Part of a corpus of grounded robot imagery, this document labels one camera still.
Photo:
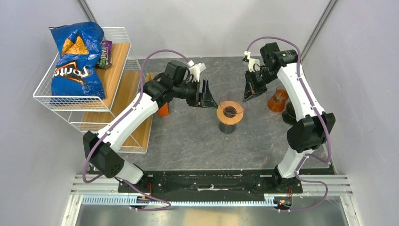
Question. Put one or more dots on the purple candy packet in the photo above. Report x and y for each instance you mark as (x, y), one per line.
(105, 60)

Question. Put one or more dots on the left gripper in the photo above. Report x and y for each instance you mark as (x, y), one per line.
(205, 99)

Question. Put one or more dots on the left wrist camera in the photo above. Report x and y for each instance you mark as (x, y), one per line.
(196, 69)

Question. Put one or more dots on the dark glass carafe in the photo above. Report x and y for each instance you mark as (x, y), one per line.
(226, 129)

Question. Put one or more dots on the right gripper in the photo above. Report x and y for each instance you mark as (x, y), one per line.
(251, 90)

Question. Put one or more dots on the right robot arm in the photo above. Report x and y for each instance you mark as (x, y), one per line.
(313, 125)

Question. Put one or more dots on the white wire shelf rack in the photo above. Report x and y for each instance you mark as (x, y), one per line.
(121, 82)

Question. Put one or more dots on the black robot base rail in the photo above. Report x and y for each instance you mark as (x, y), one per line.
(216, 185)

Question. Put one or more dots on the orange liquid glass beaker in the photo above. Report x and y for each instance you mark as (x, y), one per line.
(278, 101)

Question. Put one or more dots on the orange filter holder box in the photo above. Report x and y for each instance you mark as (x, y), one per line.
(164, 110)

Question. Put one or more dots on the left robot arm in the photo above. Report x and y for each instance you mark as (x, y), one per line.
(179, 80)

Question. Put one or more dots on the dark green ceramic dripper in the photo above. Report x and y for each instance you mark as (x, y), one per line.
(288, 115)

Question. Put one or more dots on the clear glass dripper cone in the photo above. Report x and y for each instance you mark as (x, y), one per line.
(231, 104)

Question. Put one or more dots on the blue Doritos chip bag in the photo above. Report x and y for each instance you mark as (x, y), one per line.
(79, 48)

